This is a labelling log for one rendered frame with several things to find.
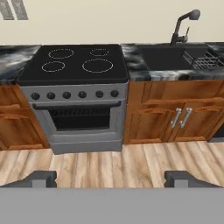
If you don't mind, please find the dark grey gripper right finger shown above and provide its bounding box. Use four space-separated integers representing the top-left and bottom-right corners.
164 170 223 189

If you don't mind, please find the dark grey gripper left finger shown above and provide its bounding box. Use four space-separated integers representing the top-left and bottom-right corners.
2 170 58 189

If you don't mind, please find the wooden cupboard run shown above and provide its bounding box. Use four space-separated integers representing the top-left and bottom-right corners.
0 83 51 151

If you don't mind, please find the grey dishwasher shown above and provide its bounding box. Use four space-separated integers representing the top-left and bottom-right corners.
207 124 224 144

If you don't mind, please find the wooden cupboard door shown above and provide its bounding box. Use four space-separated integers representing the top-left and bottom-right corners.
127 106 179 144
174 104 224 143

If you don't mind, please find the grey oven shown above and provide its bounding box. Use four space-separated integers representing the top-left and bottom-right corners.
18 80 130 155

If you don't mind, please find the grey oven door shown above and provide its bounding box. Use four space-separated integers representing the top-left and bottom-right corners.
31 100 127 144

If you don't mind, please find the wooden drawer front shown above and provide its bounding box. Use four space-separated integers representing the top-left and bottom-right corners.
141 80 224 105

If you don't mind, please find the black glass hob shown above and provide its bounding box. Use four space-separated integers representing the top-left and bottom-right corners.
16 44 130 87

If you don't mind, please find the black sink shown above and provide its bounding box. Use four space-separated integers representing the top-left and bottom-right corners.
136 43 224 72

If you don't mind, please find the dark grey tap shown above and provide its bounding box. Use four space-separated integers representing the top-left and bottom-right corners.
170 9 201 46

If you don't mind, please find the silver cupboard handle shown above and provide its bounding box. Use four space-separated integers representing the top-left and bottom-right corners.
170 108 183 129
178 107 193 129

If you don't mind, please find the black oven door handle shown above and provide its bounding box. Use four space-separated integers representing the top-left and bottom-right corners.
31 101 123 110

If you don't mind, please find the black wire sink rack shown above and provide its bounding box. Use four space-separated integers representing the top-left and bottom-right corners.
182 47 224 71

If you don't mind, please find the grey wall fixture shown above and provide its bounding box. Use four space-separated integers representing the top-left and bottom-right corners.
0 0 30 21

